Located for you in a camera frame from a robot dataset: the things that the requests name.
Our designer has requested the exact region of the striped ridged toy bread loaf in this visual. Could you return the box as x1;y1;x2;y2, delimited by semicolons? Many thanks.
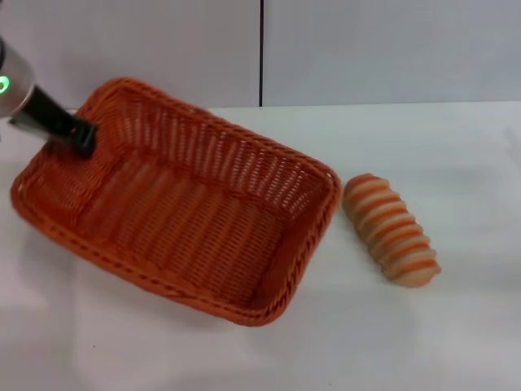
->
343;172;442;289

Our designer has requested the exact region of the orange woven plastic basket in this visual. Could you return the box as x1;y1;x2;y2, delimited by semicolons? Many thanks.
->
10;77;342;327

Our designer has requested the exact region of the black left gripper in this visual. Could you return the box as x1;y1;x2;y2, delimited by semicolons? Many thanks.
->
7;84;99;160

